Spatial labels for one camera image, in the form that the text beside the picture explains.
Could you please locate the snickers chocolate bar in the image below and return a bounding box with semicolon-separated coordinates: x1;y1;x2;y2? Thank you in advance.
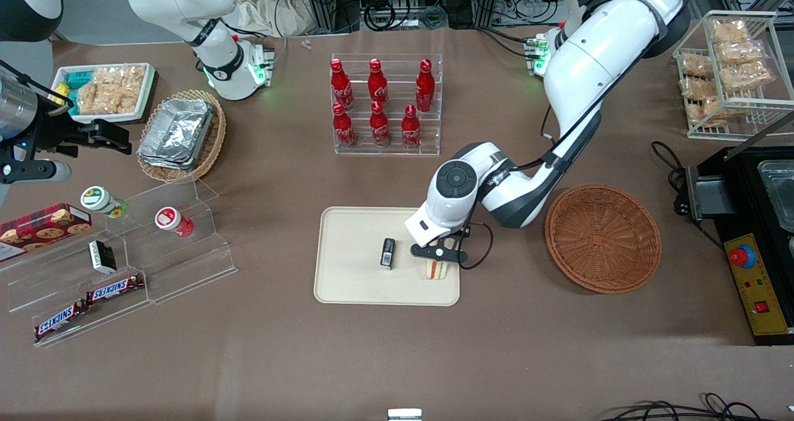
85;274;146;304
33;301;88;342

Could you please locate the round brown wicker basket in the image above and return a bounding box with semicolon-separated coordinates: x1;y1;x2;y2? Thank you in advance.
545;184;662;295

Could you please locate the white rectangular snack tray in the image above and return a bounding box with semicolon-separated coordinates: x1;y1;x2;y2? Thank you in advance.
50;62;157;125

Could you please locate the beige cloth bag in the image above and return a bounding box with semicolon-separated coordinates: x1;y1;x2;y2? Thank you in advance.
232;0;314;38

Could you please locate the oval light wicker basket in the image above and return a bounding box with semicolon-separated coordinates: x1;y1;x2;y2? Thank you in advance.
136;89;227;185

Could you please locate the crispy snack bag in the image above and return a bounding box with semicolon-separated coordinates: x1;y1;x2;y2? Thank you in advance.
720;63;775;94
716;40;767;68
710;20;750;44
680;76;721;102
685;97;726;126
680;54;716;79

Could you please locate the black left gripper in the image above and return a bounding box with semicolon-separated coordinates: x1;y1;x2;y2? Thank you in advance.
411;237;470;267

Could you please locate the yellow emergency stop box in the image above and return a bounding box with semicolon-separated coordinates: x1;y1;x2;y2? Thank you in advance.
724;233;794;337

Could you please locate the black appliance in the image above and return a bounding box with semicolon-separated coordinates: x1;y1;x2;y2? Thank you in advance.
674;143;794;347

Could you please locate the white wire rack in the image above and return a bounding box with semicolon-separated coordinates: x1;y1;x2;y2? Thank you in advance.
673;10;794;141

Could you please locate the small black white box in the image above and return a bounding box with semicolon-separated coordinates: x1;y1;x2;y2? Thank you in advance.
88;239;118;275

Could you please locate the clear acrylic bottle rack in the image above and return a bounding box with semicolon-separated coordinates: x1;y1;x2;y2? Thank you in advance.
331;53;444;157

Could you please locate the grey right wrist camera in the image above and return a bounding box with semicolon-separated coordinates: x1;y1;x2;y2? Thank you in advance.
0;159;73;185

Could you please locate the red cola bottle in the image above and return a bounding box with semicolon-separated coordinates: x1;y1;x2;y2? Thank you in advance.
414;58;437;113
367;58;390;111
329;58;355;112
369;100;393;148
400;104;423;149
332;102;358;149

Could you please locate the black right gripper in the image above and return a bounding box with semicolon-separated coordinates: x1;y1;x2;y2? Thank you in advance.
25;104;133;161

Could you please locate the green sunflower lid cup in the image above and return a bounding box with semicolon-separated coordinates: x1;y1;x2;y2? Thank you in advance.
80;185;128;219

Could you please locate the steel pan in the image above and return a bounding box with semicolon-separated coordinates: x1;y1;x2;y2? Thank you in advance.
757;159;794;233

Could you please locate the red cookie box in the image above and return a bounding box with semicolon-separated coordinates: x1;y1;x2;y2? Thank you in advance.
0;203;93;262

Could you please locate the beige plastic tray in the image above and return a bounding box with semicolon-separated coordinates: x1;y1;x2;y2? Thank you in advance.
314;206;461;307

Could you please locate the clear bag of crackers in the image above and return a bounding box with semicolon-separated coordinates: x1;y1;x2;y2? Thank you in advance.
77;77;116;116
99;65;148;115

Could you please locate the clear acrylic stepped stand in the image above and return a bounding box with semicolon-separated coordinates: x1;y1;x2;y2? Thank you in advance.
0;178;239;348

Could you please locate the aluminium foil container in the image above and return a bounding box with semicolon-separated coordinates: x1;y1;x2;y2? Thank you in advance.
137;97;215;171

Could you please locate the red lid cup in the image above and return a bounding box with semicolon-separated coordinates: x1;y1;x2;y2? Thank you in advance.
154;206;195;238

